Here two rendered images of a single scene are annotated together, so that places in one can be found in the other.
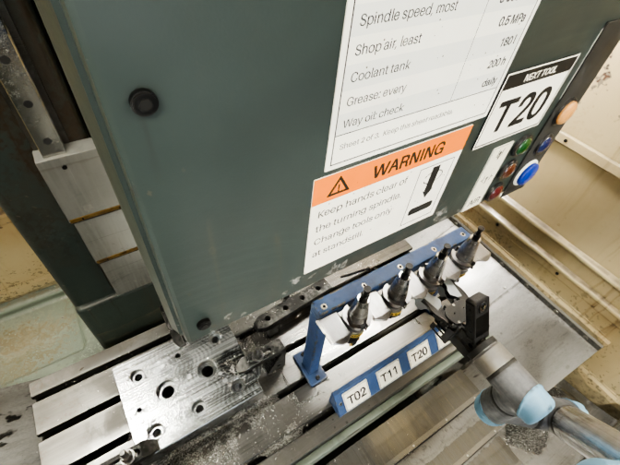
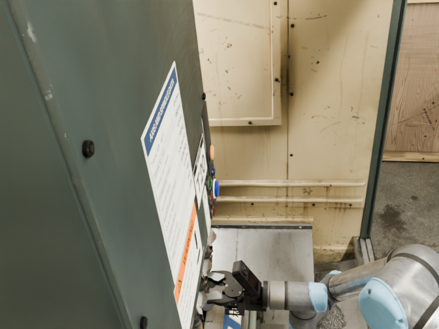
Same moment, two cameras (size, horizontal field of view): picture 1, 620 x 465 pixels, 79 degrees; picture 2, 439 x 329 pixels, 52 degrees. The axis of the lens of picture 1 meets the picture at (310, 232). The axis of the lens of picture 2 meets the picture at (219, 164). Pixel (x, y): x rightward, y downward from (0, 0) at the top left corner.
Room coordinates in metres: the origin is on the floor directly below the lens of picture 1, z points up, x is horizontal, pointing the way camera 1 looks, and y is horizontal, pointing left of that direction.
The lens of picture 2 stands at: (-0.09, 0.18, 2.18)
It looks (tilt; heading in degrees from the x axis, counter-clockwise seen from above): 37 degrees down; 317
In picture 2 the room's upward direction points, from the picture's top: 6 degrees counter-clockwise
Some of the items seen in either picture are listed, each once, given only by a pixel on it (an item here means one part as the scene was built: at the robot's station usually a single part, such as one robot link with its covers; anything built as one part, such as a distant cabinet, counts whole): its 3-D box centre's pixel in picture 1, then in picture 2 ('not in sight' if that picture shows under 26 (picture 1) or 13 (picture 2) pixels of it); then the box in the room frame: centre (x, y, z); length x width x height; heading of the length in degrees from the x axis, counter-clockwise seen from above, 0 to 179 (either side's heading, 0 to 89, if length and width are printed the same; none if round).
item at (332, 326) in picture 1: (335, 329); not in sight; (0.38, -0.08, 1.21); 0.07 x 0.05 x 0.01; 37
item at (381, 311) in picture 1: (376, 306); not in sight; (0.45, -0.16, 1.21); 0.07 x 0.05 x 0.01; 37
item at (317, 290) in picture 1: (293, 308); not in sight; (0.58, 0.02, 0.93); 0.26 x 0.05 x 0.06; 132
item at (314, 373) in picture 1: (314, 343); not in sight; (0.42, -0.04, 1.05); 0.10 x 0.05 x 0.30; 37
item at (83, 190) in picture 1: (173, 208); not in sight; (0.72, 0.38, 1.16); 0.48 x 0.05 x 0.51; 127
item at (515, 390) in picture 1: (519, 391); (305, 297); (0.32, -0.47, 1.16); 0.11 x 0.08 x 0.09; 37
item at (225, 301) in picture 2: (440, 310); (223, 296); (0.47, -0.32, 1.19); 0.09 x 0.05 x 0.02; 53
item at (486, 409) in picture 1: (506, 405); (306, 314); (0.32, -0.49, 1.06); 0.11 x 0.08 x 0.11; 85
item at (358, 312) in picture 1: (360, 306); not in sight; (0.41, -0.12, 1.26); 0.04 x 0.04 x 0.07
